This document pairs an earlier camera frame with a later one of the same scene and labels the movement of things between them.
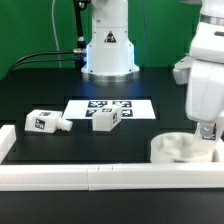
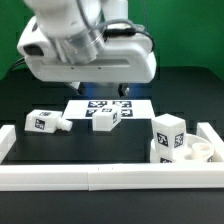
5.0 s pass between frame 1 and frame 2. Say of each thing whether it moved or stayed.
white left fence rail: stayed
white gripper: moved
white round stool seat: stayed
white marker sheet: stayed
